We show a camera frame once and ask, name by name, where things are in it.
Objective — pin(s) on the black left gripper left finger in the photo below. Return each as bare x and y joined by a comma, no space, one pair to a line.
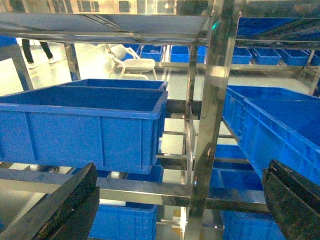
66,214

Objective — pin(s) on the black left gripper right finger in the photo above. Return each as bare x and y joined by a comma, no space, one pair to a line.
293,200

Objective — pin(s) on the blue crate right shelf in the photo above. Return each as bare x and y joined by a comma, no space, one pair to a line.
273,123

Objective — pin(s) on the large blue crate front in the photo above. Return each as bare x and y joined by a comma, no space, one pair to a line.
114,128

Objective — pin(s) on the blue crate behind front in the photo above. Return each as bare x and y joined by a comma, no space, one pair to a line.
119,83

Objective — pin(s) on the white chair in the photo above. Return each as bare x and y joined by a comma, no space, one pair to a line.
128,63

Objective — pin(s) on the person legs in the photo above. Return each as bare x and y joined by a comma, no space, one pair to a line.
28,52

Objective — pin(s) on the steel shelf frame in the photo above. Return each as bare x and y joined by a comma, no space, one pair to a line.
220,24

